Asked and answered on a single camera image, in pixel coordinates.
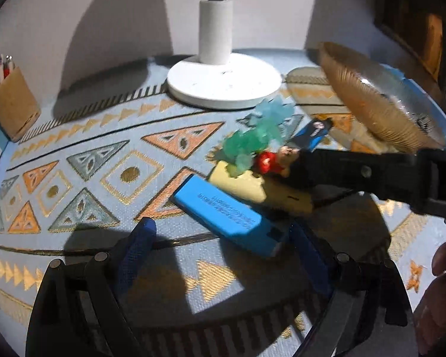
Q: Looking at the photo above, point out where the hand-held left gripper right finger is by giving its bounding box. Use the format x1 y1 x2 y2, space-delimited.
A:
289 221 419 357

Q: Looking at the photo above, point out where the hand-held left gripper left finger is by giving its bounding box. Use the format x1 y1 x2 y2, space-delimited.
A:
26 216 157 357

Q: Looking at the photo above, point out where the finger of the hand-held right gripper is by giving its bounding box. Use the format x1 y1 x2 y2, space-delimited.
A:
288 148 432 203
293 116 335 152

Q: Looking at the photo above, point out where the red toy figurine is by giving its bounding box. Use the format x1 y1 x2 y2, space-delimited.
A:
255 145 301 177

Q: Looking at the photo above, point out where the amber ribbed glass plate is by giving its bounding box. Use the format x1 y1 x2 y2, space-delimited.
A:
317 41 446 154

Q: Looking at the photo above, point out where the green translucent toy figure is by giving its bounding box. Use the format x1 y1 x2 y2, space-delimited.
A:
223 97 296 177

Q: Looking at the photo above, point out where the blue rectangular box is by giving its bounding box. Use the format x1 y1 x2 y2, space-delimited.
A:
170 174 285 259

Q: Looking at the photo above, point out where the person's right hand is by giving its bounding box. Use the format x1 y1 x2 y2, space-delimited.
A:
412 227 446 357

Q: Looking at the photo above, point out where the yellow rectangular block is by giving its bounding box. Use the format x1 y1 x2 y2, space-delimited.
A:
208 160 315 216

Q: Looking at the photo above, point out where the patterned woven mat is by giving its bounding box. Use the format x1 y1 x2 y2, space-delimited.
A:
0 50 446 357

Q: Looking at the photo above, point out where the cardboard pen holder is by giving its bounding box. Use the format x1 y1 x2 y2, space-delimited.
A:
0 66 41 143

